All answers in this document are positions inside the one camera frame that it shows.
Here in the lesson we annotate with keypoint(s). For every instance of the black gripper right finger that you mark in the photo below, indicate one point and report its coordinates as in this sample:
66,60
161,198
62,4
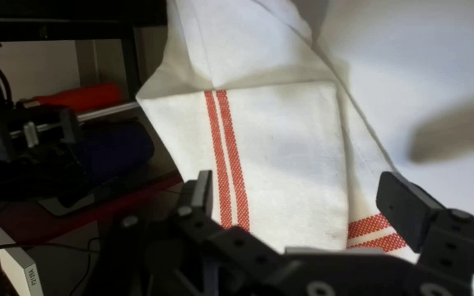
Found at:
411,214

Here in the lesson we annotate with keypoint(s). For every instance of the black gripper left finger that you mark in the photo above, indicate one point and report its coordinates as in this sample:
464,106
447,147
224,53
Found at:
197,219

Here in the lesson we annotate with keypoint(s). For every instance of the white towel with red stripes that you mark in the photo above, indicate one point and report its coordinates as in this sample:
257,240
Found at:
286,153

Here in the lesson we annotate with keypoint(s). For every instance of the dark blue container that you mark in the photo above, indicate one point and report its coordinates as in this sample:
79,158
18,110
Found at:
115,150

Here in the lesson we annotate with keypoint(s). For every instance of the small white block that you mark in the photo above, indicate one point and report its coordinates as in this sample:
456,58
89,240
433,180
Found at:
20,268

